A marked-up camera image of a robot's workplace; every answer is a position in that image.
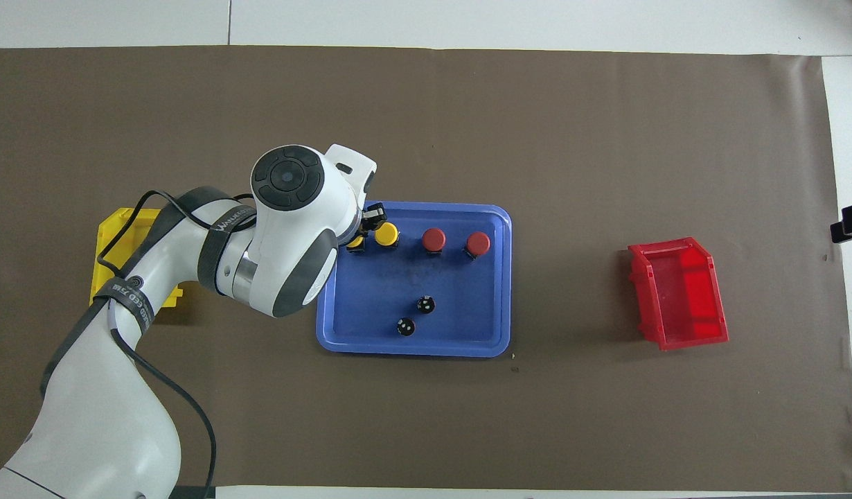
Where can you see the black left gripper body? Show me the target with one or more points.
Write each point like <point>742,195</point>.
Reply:
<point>375,210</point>

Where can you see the yellow push button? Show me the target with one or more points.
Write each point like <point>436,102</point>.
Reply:
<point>386,233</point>
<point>356,243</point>

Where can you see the red push button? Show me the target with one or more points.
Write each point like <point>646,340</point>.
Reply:
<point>478,242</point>
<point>433,239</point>

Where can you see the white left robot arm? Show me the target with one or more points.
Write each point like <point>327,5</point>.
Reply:
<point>121,430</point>

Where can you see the blue plastic tray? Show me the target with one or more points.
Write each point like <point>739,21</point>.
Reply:
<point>460,305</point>

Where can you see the black cylindrical capacitor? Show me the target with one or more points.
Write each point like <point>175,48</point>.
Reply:
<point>426,304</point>
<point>406,326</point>

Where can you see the brown table mat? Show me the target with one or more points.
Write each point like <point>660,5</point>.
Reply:
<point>537,125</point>

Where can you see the red plastic bin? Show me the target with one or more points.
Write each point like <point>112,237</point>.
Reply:
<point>682,298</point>

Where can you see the yellow plastic bin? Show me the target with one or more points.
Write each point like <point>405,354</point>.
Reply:
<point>114,235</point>

